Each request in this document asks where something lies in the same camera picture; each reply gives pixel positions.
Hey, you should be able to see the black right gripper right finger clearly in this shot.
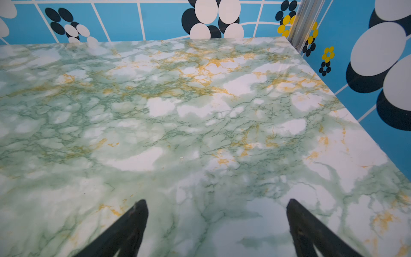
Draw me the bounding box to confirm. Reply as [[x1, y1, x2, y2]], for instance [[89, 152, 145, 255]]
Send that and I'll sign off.
[[286, 199, 360, 257]]

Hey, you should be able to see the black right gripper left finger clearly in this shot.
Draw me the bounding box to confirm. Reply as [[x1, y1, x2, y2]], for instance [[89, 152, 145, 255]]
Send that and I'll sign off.
[[76, 199, 149, 257]]

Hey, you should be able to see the aluminium corner post right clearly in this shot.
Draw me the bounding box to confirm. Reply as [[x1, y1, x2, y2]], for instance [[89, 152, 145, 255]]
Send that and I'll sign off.
[[287, 0, 325, 53]]

